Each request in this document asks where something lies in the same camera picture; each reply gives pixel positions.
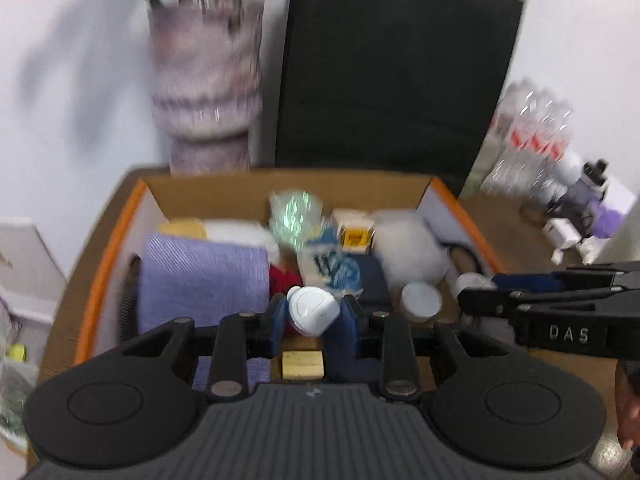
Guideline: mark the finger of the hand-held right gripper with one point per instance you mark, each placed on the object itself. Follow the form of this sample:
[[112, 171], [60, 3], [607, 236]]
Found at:
[[492, 301], [530, 282]]

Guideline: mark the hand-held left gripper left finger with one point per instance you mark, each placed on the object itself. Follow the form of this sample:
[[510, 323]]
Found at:
[[276, 322]]

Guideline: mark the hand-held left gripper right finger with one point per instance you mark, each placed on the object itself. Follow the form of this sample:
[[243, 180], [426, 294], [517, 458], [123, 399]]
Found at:
[[350, 327]]

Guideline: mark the white earbud case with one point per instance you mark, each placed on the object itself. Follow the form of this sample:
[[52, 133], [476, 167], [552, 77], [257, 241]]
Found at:
[[312, 310]]

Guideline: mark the yellow sponge block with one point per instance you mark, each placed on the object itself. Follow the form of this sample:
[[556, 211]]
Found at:
[[302, 365]]

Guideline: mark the navy blue pouch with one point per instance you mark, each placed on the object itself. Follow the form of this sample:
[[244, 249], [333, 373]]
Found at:
[[372, 280]]

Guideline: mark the small white round case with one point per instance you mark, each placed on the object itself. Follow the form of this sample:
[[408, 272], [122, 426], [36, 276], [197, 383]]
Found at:
[[421, 300]]

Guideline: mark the purple cloth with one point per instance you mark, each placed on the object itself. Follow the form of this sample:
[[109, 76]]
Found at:
[[200, 280]]

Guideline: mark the red cardboard box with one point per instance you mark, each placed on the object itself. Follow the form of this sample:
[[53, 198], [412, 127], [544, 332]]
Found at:
[[225, 195]]

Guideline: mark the person's right hand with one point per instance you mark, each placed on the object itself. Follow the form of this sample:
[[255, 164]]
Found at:
[[629, 410]]

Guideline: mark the red fabric flower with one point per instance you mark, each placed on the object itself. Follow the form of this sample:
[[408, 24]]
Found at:
[[282, 280]]

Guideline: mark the white charger plug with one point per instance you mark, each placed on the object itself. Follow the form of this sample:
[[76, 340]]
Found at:
[[562, 232]]

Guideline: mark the blue white packet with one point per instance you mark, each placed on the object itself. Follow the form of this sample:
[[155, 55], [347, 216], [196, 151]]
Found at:
[[330, 266]]

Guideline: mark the small yellow white box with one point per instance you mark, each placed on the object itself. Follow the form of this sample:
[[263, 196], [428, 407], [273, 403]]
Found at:
[[355, 232]]

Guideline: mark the white towel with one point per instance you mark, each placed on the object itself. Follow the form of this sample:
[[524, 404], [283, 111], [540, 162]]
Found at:
[[237, 234]]

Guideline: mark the white fluffy bag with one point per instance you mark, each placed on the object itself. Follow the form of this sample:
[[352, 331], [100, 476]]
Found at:
[[410, 247]]

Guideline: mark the purple small item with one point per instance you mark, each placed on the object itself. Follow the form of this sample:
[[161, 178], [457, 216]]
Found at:
[[611, 220]]

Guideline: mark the iridescent crumpled ball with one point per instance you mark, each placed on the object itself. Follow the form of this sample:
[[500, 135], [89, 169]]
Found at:
[[295, 215]]

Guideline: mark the small grey bottle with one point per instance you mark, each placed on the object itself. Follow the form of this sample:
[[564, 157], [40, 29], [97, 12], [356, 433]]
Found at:
[[590, 185]]

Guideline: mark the yellow folded cloth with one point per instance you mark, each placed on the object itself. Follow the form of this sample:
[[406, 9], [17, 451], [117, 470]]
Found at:
[[182, 227]]

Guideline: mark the pack of water bottles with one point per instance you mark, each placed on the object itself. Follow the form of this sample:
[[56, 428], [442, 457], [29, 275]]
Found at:
[[535, 145]]

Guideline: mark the black paper bag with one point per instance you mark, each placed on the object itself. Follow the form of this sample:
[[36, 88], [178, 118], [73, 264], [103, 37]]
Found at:
[[395, 80]]

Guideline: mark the purple striped vase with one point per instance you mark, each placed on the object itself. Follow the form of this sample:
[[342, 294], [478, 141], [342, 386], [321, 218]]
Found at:
[[205, 90]]

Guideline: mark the white cabinet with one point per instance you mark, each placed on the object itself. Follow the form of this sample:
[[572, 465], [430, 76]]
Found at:
[[25, 270]]

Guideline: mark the clear plastic bag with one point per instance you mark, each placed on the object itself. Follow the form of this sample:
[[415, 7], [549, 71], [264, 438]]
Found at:
[[15, 385]]

